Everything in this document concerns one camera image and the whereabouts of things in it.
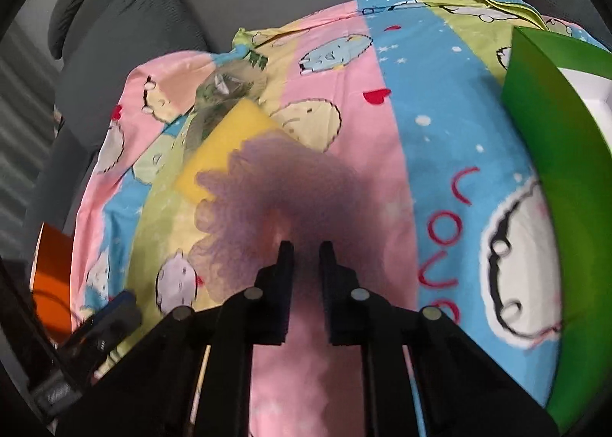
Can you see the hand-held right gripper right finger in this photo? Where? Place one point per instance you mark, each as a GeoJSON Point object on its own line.
{"type": "Point", "coordinates": [331, 312]}

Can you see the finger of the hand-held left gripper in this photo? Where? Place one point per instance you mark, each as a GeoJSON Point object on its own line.
{"type": "Point", "coordinates": [119, 310]}
{"type": "Point", "coordinates": [98, 346]}

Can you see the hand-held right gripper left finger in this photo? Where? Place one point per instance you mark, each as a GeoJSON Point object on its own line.
{"type": "Point", "coordinates": [283, 308]}

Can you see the purple mesh cloth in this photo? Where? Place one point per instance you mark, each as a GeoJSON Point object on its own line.
{"type": "Point", "coordinates": [267, 178]}

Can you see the yellow green scouring sponge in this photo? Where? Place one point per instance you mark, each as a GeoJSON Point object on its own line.
{"type": "Point", "coordinates": [224, 140]}

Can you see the clear green printed plastic bag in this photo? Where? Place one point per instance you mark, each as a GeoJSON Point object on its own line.
{"type": "Point", "coordinates": [224, 83]}

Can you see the green cardboard box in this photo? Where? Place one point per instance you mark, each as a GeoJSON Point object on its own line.
{"type": "Point", "coordinates": [564, 178]}

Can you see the orange box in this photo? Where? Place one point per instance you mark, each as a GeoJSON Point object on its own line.
{"type": "Point", "coordinates": [48, 265]}

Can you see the cartoon printed blanket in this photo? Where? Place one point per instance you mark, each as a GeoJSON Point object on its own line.
{"type": "Point", "coordinates": [382, 155]}

